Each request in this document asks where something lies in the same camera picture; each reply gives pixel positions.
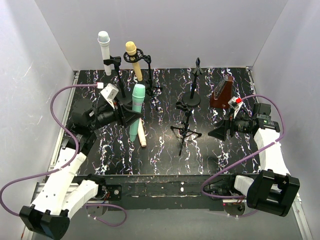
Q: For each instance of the black front mounting base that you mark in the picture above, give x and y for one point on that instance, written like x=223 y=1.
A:
x=158 y=192

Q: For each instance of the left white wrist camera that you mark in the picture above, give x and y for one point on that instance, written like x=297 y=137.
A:
x=109 y=92

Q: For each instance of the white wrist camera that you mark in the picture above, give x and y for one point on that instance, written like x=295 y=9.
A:
x=235 y=103
x=109 y=92

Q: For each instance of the green microphone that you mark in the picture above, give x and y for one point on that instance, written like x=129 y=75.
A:
x=138 y=96

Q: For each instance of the pink microphone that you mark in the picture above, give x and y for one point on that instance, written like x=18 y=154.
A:
x=141 y=134

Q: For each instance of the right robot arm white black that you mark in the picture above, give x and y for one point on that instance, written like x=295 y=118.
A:
x=267 y=155

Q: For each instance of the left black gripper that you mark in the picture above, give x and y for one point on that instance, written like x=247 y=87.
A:
x=120 y=115

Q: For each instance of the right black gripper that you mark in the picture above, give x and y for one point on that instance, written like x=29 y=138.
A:
x=231 y=127

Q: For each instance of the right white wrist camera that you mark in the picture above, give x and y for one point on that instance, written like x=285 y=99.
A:
x=235 y=103

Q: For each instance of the black round base clip stand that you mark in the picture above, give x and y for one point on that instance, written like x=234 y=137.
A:
x=191 y=98

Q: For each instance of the black round base holder stand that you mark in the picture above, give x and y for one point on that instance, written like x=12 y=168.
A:
x=123 y=95

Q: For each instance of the black tripod shock mount stand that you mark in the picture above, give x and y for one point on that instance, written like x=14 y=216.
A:
x=151 y=89

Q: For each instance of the black tripod clip stand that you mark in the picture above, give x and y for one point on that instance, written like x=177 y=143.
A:
x=185 y=130

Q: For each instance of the white microphone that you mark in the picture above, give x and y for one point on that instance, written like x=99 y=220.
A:
x=104 y=42

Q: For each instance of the brown box in holder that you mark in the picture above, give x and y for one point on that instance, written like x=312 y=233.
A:
x=222 y=93

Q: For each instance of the large yellow microphone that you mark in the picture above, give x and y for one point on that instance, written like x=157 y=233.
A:
x=131 y=50

